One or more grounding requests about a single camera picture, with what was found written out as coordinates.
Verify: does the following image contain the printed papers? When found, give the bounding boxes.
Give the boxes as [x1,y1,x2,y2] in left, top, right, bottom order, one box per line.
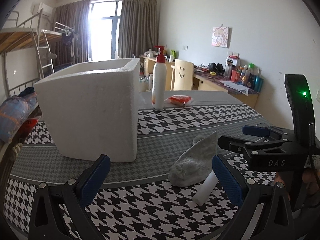
[222,80,250,95]

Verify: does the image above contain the grey fuzzy sock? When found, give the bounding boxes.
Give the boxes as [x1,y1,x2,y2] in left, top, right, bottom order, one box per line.
[168,131,220,187]

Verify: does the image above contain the long wooden desk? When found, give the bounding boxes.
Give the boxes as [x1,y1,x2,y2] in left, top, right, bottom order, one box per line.
[140,55,260,108]

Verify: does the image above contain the clear water bottle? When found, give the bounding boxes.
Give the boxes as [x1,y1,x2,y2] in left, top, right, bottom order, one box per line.
[224,57,240,78]

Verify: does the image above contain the row of toiletry bottles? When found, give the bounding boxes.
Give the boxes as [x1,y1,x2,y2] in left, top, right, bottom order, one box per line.
[231,62,264,92]

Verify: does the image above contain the black headphones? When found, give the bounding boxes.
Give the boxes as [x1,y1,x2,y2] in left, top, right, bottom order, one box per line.
[207,62,224,72]

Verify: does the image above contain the white air conditioner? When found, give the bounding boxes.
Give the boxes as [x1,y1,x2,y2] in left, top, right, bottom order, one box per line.
[32,2,53,18]

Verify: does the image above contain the blue plaid quilt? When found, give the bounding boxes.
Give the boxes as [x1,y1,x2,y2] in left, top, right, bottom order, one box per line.
[0,86,40,143]

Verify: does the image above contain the houndstooth tablecloth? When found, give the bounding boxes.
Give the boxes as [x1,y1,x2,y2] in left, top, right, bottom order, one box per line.
[5,90,310,240]

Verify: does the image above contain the person's right hand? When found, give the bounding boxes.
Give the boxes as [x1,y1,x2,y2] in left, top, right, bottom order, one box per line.
[301,166,320,198]

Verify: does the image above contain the red plastic bag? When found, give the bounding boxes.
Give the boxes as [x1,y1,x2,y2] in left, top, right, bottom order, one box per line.
[24,120,38,133]

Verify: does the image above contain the red snack packet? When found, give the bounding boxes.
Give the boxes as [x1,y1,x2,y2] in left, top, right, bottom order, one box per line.
[164,94,194,107]

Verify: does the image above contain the white foam box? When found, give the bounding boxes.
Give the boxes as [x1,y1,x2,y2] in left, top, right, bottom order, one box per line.
[34,58,140,163]

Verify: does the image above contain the pink cartoon wall poster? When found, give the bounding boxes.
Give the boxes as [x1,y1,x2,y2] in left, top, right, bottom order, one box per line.
[211,26,229,48]

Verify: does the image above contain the small metal bunk bed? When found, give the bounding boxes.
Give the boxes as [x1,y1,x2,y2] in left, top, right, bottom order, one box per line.
[41,22,79,73]

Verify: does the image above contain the glass balcony door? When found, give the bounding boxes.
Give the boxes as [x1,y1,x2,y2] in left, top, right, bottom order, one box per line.
[89,1,123,62]

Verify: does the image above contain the white foam tube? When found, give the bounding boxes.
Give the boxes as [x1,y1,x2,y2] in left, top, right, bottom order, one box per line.
[192,171,217,205]

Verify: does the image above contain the white pump lotion bottle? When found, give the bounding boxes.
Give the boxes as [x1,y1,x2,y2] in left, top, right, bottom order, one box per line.
[152,45,167,110]

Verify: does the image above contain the hanging dark clothes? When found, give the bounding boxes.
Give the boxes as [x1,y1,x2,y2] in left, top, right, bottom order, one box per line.
[61,32,79,58]

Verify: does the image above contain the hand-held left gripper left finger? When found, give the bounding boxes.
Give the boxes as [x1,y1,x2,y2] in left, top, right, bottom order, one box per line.
[28,154,111,240]

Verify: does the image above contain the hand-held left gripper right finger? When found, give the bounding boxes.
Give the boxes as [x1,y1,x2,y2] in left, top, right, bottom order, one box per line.
[212,154,295,240]

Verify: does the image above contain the wooden smiley face chair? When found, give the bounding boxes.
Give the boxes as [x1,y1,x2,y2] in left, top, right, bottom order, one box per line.
[171,59,194,90]

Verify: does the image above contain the narrow brown curtain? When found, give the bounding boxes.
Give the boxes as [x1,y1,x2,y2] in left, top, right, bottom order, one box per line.
[117,0,160,59]

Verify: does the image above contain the wide brown curtain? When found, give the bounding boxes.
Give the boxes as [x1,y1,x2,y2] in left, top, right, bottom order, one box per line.
[52,0,91,65]

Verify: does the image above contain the large metal bunk bed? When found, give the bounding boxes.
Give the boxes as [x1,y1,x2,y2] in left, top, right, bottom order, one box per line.
[0,11,55,145]

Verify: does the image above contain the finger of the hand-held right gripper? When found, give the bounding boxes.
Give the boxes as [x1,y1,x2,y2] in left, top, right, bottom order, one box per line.
[242,125,295,143]
[217,135,297,157]

